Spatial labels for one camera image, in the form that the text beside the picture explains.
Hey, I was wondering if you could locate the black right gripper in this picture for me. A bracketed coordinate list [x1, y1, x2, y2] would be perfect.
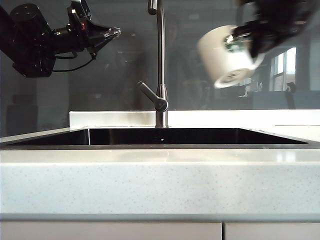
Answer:
[231, 0, 318, 60]

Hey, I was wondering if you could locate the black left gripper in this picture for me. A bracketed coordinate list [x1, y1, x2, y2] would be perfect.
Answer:
[65, 0, 122, 50]

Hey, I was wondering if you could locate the white Starbucks logo mug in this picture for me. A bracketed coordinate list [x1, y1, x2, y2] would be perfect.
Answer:
[196, 24, 267, 89]

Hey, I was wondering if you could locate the steel faucet lever handle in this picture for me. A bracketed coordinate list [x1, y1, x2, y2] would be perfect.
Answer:
[136, 80, 169, 112]

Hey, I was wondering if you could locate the stainless steel gooseneck faucet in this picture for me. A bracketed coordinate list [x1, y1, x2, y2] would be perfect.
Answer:
[147, 0, 169, 129]

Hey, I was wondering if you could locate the black undermount sink basin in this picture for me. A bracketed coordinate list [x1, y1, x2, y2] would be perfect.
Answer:
[0, 127, 320, 151]

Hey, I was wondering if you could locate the white backsplash ledge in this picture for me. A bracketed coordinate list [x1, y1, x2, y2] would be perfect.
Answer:
[68, 109, 320, 129]

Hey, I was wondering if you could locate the wide grey cabinet door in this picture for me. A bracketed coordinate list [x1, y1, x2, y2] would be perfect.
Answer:
[0, 221, 223, 240]

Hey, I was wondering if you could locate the narrow grey cabinet door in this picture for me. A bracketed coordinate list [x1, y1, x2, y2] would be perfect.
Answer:
[224, 221, 320, 240]

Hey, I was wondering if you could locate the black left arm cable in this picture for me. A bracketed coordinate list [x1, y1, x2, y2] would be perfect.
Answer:
[51, 48, 98, 73]

